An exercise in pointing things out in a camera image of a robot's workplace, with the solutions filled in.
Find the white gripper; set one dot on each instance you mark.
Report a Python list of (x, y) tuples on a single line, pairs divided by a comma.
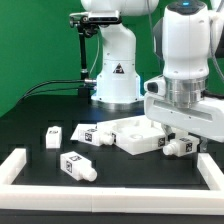
[(204, 118)]

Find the white square tabletop part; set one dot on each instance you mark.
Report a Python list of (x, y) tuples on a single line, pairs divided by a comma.
[(135, 135)]

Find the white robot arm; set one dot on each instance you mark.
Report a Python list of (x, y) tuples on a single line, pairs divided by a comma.
[(175, 104)]

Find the white U-shaped fence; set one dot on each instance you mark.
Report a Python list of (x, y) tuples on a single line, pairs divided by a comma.
[(121, 200)]

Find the black camera on stand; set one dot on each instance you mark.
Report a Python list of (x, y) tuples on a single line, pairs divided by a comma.
[(87, 24)]

